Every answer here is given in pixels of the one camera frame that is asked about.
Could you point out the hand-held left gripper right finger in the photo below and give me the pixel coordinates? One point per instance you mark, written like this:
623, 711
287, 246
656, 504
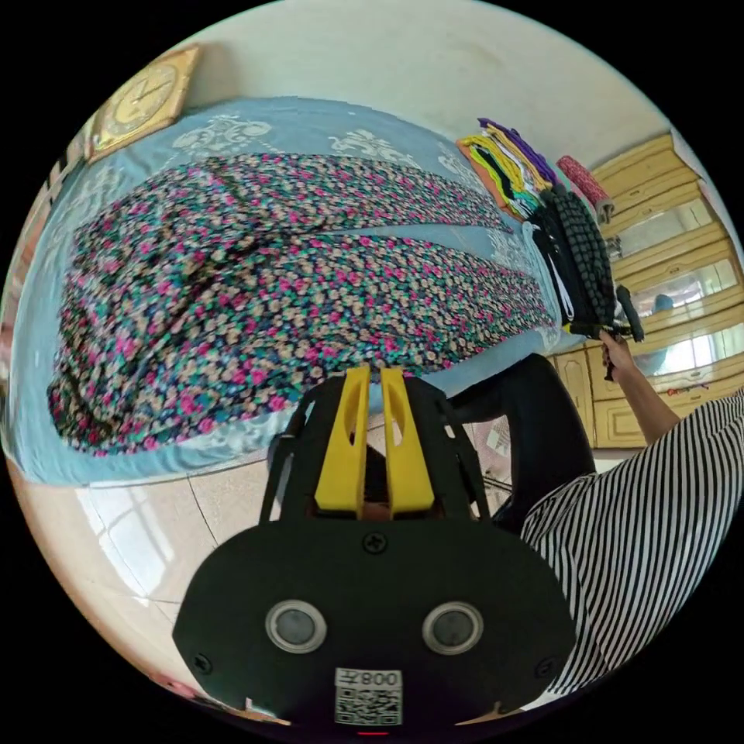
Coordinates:
407, 465

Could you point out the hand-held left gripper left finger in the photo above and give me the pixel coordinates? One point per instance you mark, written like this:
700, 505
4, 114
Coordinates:
340, 459

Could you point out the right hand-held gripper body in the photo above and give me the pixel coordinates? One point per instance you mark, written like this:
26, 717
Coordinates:
593, 329

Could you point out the person's right forearm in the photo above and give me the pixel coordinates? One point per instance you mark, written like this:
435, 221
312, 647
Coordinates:
648, 401

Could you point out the floral pants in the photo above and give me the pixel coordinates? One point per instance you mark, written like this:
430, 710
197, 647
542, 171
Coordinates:
279, 290

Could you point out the person's right hand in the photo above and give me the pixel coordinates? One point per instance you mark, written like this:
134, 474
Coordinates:
619, 354

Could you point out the pile of clothes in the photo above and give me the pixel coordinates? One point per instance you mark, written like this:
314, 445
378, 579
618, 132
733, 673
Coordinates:
572, 244

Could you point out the pink rolled blanket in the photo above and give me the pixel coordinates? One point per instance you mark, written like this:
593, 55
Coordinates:
584, 180

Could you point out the yellow wooden cupboard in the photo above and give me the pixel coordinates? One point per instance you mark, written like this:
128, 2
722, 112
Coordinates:
651, 174

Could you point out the person's body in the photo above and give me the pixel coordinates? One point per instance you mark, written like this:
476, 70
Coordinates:
633, 523

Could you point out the bed with light blue sheet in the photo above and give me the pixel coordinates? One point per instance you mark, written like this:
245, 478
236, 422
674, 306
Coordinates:
325, 125

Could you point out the golden square wall clock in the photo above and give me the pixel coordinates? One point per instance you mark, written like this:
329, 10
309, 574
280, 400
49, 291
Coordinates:
142, 99

